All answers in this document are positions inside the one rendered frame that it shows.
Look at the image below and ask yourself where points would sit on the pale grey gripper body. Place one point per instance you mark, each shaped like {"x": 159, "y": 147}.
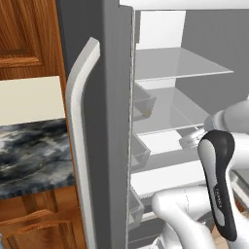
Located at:
{"x": 192, "y": 138}

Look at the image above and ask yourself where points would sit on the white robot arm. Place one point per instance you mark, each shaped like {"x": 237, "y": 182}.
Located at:
{"x": 181, "y": 210}

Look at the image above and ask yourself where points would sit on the glass fridge shelf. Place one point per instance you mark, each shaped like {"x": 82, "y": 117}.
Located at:
{"x": 175, "y": 63}
{"x": 171, "y": 110}

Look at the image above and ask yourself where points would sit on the white fridge drawer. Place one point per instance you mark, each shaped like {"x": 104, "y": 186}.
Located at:
{"x": 168, "y": 176}

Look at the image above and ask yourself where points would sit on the clear fridge door bin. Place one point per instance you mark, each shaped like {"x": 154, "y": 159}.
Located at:
{"x": 144, "y": 102}
{"x": 139, "y": 152}
{"x": 134, "y": 207}

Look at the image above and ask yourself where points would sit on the grey fridge door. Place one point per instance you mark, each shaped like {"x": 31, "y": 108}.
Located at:
{"x": 113, "y": 129}

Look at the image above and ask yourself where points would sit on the grey fridge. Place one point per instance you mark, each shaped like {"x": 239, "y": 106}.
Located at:
{"x": 214, "y": 39}

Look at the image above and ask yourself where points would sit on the wooden drawer front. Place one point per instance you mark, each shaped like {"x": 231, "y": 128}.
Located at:
{"x": 61, "y": 201}

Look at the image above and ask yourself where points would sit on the wooden base cupboard door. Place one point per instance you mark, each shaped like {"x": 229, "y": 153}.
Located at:
{"x": 74, "y": 238}

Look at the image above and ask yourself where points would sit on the wooden wall cupboard door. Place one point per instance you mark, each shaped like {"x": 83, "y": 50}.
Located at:
{"x": 26, "y": 35}

